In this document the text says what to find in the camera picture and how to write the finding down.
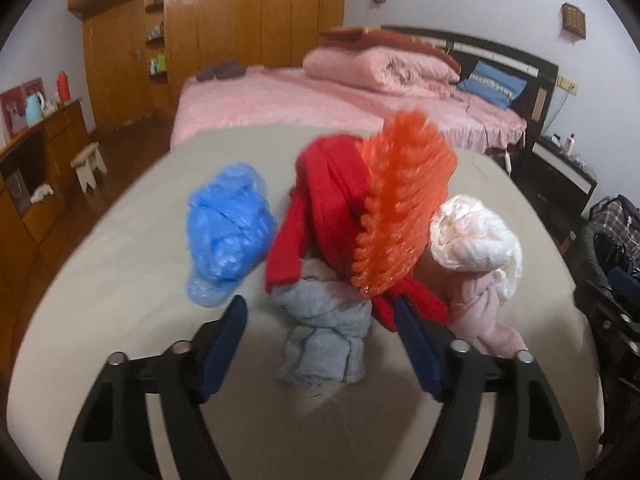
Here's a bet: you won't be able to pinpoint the blue pillow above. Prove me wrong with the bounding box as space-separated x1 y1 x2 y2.
457 61 527 110

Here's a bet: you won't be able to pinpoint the pink knotted sock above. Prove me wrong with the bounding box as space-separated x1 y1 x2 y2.
445 272 527 358

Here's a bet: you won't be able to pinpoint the brown wall ornament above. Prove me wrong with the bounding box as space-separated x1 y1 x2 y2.
561 2 587 39

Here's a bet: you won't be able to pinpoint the red picture frame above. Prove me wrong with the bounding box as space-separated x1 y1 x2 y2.
1 77 46 140

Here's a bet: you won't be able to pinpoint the wall power outlet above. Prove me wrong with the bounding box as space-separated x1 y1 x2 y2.
556 75 578 96

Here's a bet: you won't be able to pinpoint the white plastic bag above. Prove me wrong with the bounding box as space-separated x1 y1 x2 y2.
430 194 523 304

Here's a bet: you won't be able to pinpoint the wooden wardrobe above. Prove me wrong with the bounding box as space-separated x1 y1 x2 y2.
67 0 345 129

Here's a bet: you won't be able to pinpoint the black white nightstand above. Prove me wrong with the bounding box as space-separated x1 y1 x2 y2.
514 136 598 242

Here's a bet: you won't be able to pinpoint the beige table cloth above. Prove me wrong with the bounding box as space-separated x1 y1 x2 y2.
8 126 603 479

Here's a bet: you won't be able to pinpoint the pink bed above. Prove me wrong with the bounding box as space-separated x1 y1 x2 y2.
170 66 527 153

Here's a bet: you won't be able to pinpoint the blue plastic bag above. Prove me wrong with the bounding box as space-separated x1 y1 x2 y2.
186 162 277 308

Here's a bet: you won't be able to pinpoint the wooden side cabinet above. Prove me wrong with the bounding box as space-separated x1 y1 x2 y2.
1 100 90 311

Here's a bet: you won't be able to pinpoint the brown red pillow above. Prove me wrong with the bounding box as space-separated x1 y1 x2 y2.
319 27 461 75

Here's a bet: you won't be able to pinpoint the red thermos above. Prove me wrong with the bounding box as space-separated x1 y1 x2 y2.
56 70 72 103

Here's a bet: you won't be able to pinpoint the plaid cloth pile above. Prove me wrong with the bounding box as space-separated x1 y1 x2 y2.
589 194 639 268

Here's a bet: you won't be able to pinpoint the small white stool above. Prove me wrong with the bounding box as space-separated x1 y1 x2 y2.
70 141 108 193

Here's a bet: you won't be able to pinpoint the white lotion bottle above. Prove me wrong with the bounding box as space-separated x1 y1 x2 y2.
563 133 575 156

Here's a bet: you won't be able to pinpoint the light blue kettle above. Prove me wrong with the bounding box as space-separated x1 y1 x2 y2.
25 91 44 127

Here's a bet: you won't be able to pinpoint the orange foam net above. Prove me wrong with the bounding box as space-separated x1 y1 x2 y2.
352 110 458 298

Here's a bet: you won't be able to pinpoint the folded pink quilt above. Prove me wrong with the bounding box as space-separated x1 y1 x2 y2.
303 47 460 98

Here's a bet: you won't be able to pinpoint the black headboard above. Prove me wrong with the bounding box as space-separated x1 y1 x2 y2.
382 25 559 148

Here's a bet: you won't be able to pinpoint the red gloves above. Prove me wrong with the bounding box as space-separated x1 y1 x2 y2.
265 133 449 330

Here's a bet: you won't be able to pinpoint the grey slippers on bed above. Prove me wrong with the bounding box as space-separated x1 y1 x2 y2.
195 58 246 82

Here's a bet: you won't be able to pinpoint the grey knotted sock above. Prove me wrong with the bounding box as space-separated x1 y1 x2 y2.
271 259 372 387

